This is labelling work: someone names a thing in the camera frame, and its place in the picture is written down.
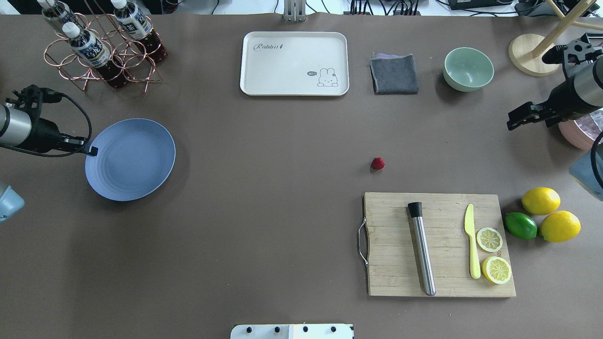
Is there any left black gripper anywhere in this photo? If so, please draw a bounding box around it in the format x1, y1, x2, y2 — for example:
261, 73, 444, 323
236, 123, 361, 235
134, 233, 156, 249
5, 85, 98, 157

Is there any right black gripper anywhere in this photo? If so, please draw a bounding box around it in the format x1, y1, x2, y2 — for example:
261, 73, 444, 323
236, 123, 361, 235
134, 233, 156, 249
506, 84, 589, 131

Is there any blue round plate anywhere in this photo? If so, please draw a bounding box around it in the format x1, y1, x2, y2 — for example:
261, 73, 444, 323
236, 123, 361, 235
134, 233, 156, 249
85, 118, 176, 202

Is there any red strawberry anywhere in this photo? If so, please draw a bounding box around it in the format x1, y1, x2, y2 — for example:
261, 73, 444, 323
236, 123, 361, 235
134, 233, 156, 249
370, 157, 386, 171

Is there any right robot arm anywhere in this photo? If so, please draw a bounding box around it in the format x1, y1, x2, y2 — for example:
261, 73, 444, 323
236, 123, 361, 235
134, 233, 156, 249
506, 60, 602, 200

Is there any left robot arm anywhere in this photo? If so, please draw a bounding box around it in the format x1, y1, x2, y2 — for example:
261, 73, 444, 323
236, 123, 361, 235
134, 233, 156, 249
0, 84, 98, 157

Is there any pink ice bucket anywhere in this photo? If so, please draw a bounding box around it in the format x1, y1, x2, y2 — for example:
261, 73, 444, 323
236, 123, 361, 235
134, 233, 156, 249
558, 109, 603, 150

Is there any wooden stand with round base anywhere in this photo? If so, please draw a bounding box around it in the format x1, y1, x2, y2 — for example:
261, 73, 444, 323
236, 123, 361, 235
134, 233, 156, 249
508, 0, 603, 77

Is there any green bowl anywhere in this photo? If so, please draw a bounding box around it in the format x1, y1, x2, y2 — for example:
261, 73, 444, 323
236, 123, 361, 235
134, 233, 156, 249
443, 47, 495, 92

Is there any upper whole lemon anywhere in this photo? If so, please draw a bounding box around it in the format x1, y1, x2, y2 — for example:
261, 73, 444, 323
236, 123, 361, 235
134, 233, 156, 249
521, 187, 561, 215

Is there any whole lemon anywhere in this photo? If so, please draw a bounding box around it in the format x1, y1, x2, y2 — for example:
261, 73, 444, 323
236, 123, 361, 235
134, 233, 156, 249
540, 210, 581, 242
521, 187, 561, 215

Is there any front tea bottle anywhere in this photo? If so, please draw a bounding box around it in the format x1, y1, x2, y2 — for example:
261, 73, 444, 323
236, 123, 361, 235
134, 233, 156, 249
62, 22, 129, 89

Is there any tea bottle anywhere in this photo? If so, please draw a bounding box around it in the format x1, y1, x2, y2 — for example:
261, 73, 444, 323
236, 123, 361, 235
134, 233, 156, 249
37, 0, 82, 35
62, 22, 129, 89
111, 0, 168, 64

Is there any green lime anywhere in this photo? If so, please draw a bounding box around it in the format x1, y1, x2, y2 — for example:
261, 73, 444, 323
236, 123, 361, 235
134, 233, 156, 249
504, 212, 538, 240

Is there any lower whole lemon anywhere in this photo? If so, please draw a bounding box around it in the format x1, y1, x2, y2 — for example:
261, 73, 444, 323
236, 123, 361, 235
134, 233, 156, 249
540, 210, 581, 242

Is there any upper lemon half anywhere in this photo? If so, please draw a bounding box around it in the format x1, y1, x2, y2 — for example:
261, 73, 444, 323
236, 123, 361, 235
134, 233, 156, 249
476, 227, 503, 253

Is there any lemon half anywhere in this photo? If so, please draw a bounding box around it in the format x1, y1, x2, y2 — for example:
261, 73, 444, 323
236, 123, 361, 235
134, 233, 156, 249
481, 256, 512, 284
476, 227, 503, 253

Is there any right rear tea bottle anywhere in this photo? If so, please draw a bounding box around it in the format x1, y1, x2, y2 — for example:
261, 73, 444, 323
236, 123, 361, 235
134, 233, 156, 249
111, 0, 168, 64

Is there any grey folded cloth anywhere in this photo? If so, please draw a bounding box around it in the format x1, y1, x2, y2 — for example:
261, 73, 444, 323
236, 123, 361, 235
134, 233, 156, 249
369, 53, 419, 95

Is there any left rear tea bottle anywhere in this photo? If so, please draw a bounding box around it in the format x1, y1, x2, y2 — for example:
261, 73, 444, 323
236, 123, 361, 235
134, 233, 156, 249
37, 0, 82, 35

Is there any steel muddler black cap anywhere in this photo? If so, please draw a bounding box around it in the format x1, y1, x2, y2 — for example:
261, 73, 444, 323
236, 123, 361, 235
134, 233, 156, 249
407, 202, 436, 297

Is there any lower lemon half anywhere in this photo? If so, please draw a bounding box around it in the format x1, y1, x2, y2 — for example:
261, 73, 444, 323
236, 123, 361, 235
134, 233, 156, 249
481, 256, 512, 284

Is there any yellow plastic knife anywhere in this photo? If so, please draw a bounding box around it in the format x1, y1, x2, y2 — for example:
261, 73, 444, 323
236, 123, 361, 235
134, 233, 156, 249
464, 203, 481, 279

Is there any wooden cutting board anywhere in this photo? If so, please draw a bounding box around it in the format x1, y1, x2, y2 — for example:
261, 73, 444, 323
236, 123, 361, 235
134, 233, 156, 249
363, 192, 515, 298

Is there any white rabbit tray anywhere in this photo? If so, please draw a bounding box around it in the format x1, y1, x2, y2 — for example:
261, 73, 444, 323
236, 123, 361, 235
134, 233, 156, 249
239, 32, 350, 97

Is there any copper wire bottle rack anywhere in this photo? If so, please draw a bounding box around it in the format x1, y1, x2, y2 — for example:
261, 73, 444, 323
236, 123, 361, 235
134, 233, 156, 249
43, 13, 167, 93

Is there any white mount plate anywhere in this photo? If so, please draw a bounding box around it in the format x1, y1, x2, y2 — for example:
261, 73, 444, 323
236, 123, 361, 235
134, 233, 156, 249
230, 323, 355, 339

